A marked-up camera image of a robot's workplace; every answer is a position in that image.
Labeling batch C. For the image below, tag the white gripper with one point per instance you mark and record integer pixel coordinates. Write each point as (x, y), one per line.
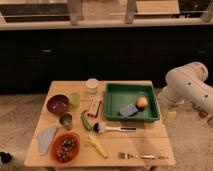
(168, 116)

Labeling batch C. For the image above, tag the orange apple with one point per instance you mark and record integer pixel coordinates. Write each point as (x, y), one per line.
(141, 103)

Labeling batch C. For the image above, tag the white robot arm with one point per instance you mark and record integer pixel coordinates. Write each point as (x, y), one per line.
(187, 82)

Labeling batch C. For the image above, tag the white paper cup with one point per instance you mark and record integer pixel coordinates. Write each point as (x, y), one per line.
(92, 85)

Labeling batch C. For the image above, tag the light green plastic cup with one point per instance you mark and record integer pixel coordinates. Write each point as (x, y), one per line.
(74, 99)

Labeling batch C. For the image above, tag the small metal cup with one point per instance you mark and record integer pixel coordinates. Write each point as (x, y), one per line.
(66, 121)

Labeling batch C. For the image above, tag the blue sponge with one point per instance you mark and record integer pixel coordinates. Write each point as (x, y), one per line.
(128, 110)

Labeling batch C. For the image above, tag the green plastic tray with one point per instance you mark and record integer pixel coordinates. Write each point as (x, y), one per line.
(119, 95)

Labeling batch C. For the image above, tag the metal fork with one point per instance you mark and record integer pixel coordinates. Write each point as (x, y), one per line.
(128, 156)

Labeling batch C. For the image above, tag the wooden block with black strip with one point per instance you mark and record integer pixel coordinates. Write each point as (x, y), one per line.
(94, 107)

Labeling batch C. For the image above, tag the wooden table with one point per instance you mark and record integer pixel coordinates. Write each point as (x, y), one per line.
(150, 139)

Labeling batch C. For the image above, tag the yellow banana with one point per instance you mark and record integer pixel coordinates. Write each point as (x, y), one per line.
(97, 145)

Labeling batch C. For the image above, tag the green cucumber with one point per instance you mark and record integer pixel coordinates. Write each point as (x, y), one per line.
(85, 122)

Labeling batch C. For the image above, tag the orange bowl with grapes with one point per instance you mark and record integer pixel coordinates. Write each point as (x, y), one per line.
(65, 148)

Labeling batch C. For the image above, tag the dark red bowl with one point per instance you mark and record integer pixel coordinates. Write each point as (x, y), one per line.
(58, 104)

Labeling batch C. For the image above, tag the grey folded cloth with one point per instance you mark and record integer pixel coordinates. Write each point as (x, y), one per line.
(45, 138)

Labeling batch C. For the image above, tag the dark cabinet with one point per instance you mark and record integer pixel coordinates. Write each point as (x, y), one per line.
(31, 59)

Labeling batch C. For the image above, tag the black object on floor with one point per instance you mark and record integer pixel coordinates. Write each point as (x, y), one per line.
(5, 157)

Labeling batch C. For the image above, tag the white handled brush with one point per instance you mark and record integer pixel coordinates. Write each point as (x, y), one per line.
(101, 127)

